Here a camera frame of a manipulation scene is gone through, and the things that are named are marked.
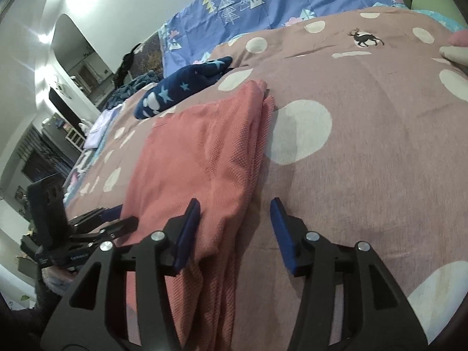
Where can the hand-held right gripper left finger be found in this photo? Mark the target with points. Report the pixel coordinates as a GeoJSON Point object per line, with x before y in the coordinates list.
{"type": "Point", "coordinates": [188, 234]}

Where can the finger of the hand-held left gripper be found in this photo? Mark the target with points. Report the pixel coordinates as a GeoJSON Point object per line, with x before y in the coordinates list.
{"type": "Point", "coordinates": [120, 226]}
{"type": "Point", "coordinates": [111, 212]}

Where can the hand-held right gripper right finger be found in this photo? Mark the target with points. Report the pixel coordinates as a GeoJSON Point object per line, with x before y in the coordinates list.
{"type": "Point", "coordinates": [281, 234]}

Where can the coral knit garment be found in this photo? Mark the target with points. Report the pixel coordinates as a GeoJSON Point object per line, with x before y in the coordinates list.
{"type": "Point", "coordinates": [197, 153]}

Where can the light blue printed bedsheet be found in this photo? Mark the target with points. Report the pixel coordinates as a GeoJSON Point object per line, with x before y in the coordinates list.
{"type": "Point", "coordinates": [76, 179]}

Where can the dark cabinet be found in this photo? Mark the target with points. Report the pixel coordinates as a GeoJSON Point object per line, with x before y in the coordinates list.
{"type": "Point", "coordinates": [44, 161]}

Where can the white small rack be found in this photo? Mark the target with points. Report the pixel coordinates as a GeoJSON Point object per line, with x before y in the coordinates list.
{"type": "Point", "coordinates": [75, 139]}

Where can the white folded cloth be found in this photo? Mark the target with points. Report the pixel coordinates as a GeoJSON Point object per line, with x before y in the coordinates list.
{"type": "Point", "coordinates": [100, 128]}

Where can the teal crumpled blanket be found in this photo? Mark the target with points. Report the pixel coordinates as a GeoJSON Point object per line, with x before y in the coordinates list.
{"type": "Point", "coordinates": [131, 87]}

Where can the brown dotted blanket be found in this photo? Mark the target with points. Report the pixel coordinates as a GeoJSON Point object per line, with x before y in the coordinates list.
{"type": "Point", "coordinates": [365, 135]}

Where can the navy star print garment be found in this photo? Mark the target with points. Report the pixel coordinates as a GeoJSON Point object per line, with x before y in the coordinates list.
{"type": "Point", "coordinates": [172, 87]}

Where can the black hanging bag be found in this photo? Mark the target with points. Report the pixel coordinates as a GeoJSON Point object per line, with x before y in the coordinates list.
{"type": "Point", "coordinates": [126, 65]}

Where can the dark patterned panel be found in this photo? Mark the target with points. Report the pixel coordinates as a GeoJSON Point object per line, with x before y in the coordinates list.
{"type": "Point", "coordinates": [148, 55]}

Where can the green pillow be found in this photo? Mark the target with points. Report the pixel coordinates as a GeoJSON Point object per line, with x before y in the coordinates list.
{"type": "Point", "coordinates": [435, 3]}

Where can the black wall shelf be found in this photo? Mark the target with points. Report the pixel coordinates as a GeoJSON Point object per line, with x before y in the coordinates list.
{"type": "Point", "coordinates": [64, 108]}

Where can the arched wall mirror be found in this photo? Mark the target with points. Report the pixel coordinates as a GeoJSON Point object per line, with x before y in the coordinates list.
{"type": "Point", "coordinates": [80, 58]}

